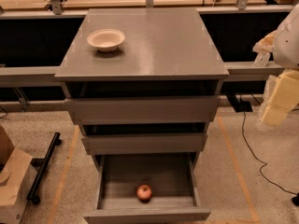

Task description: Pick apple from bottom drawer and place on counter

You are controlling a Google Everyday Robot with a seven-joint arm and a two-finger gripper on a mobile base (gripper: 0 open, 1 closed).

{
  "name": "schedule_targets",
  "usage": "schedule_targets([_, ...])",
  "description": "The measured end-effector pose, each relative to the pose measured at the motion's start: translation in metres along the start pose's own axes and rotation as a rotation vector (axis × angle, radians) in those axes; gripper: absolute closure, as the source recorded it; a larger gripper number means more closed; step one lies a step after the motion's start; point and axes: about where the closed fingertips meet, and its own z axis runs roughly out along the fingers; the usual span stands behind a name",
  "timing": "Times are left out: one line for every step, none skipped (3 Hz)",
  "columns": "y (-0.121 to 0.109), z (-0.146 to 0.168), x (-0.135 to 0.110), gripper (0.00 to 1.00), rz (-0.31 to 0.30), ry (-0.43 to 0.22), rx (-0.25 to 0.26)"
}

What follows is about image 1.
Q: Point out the grey open bottom drawer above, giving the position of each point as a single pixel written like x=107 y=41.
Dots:
x=174 y=197

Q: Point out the clear pump bottle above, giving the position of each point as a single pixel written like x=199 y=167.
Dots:
x=262 y=59

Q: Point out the grey metal rail frame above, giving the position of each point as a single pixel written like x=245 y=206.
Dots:
x=43 y=76

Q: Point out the black power brick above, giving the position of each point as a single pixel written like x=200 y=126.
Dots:
x=238 y=104

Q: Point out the grey top drawer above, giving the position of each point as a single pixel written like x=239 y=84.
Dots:
x=142 y=110

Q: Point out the red apple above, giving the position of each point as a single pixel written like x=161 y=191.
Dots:
x=144 y=193

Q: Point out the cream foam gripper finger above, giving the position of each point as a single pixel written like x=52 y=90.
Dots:
x=280 y=97
x=265 y=44

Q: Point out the black metal bar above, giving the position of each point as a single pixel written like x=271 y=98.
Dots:
x=41 y=165

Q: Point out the grey middle drawer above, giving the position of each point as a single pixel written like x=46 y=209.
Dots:
x=144 y=143

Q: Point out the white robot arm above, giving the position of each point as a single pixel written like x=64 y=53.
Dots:
x=283 y=44

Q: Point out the brown cardboard box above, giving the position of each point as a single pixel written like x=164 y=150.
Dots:
x=16 y=179

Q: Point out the grey drawer cabinet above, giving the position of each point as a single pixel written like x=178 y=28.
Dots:
x=167 y=52

